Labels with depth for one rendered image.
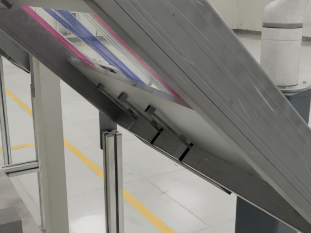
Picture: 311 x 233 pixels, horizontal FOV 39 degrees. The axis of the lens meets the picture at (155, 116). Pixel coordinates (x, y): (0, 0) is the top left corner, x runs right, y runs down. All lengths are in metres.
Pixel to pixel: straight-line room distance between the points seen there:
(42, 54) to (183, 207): 1.32
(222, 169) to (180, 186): 1.60
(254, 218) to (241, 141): 1.16
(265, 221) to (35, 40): 0.93
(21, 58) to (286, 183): 1.46
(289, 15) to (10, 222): 0.98
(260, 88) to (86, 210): 1.80
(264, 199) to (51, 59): 0.56
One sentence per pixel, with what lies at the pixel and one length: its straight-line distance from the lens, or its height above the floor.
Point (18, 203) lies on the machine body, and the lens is 0.85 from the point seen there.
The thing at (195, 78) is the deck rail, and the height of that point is 0.93.
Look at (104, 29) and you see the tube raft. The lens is 0.56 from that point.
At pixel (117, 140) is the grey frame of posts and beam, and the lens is 1.13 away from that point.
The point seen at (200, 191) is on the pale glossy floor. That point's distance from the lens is 2.30.
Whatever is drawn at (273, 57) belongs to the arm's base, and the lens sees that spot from 1.38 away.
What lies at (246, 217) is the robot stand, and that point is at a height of 0.26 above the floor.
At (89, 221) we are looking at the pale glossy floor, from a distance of 2.04.
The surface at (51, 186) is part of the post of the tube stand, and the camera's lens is 1.40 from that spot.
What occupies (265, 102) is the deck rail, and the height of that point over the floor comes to 0.90.
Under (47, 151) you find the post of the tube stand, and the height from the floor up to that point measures 0.53.
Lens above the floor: 0.99
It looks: 16 degrees down
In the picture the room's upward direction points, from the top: straight up
